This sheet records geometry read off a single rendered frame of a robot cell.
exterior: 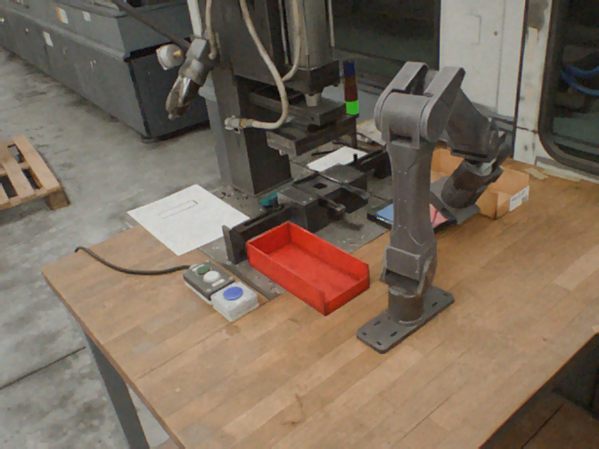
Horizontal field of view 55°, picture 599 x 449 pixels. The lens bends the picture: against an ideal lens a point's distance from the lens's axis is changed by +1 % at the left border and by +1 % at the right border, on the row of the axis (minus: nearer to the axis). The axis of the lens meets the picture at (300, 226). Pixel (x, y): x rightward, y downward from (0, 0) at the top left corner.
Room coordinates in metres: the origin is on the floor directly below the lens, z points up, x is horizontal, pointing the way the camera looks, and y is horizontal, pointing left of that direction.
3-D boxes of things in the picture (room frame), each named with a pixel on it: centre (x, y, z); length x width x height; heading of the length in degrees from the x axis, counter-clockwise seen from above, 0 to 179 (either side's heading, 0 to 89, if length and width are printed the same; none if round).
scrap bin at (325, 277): (0.96, 0.00, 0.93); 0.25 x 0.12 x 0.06; 36
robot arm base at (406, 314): (0.80, -0.17, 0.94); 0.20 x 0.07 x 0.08; 126
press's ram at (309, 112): (1.26, -0.01, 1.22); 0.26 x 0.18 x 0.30; 36
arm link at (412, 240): (0.81, -0.19, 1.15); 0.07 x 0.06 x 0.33; 46
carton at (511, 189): (1.22, -0.42, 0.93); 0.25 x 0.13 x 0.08; 36
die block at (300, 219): (1.21, -0.07, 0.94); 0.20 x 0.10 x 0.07; 126
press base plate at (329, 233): (1.29, -0.04, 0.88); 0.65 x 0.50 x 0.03; 126
